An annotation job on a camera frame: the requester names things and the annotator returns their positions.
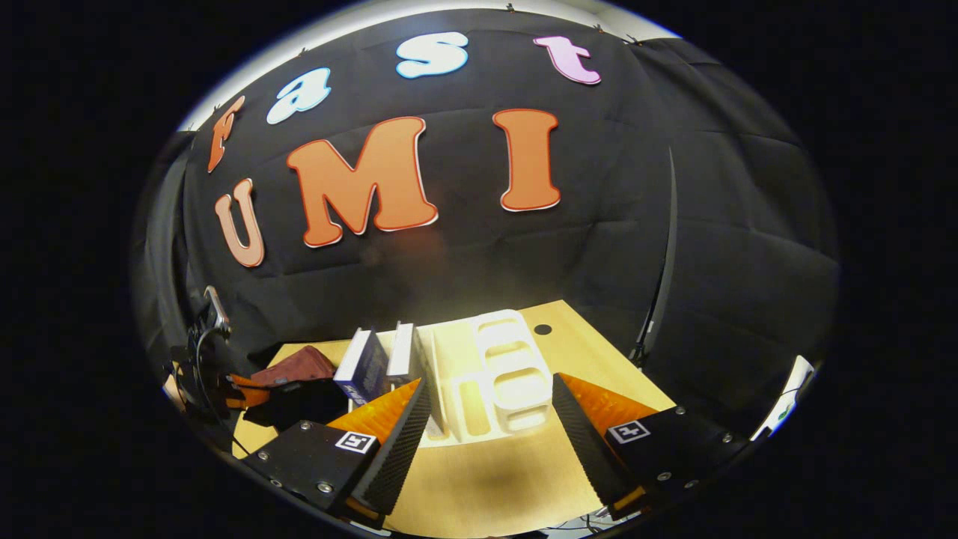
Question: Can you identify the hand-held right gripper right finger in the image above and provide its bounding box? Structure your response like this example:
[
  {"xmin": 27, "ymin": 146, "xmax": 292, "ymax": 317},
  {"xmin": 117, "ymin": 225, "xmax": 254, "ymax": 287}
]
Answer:
[{"xmin": 552, "ymin": 373, "xmax": 749, "ymax": 521}]

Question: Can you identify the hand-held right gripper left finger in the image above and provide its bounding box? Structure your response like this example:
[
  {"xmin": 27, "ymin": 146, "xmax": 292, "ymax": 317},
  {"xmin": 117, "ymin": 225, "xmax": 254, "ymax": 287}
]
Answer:
[{"xmin": 243, "ymin": 378, "xmax": 433, "ymax": 529}]

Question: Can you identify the maroon schoolbag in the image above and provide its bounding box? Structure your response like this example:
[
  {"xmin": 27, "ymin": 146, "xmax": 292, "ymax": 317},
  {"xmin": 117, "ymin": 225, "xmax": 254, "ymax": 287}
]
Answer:
[{"xmin": 247, "ymin": 346, "xmax": 351, "ymax": 433}]

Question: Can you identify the blue book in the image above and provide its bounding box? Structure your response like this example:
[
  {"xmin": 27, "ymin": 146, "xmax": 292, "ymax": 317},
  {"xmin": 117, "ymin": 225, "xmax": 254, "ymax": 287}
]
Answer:
[{"xmin": 333, "ymin": 328, "xmax": 390, "ymax": 406}]

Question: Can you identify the white book with face photo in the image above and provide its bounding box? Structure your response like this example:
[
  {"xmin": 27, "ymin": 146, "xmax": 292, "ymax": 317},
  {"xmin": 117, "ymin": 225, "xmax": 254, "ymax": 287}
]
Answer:
[{"xmin": 387, "ymin": 322, "xmax": 433, "ymax": 390}]

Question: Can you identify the white bookshelf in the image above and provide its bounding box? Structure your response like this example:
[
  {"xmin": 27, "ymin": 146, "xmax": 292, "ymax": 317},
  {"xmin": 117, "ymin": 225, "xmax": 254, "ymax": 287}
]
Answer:
[{"xmin": 419, "ymin": 309, "xmax": 555, "ymax": 448}]

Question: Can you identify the thin black pole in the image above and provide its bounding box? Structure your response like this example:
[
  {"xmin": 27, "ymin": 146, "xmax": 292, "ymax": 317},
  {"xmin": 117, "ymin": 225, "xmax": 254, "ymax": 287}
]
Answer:
[{"xmin": 632, "ymin": 148, "xmax": 679, "ymax": 364}]

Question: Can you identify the white object with cable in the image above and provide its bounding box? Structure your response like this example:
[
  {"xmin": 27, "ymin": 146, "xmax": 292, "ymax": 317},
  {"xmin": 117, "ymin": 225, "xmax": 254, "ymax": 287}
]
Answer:
[{"xmin": 751, "ymin": 356, "xmax": 817, "ymax": 441}]

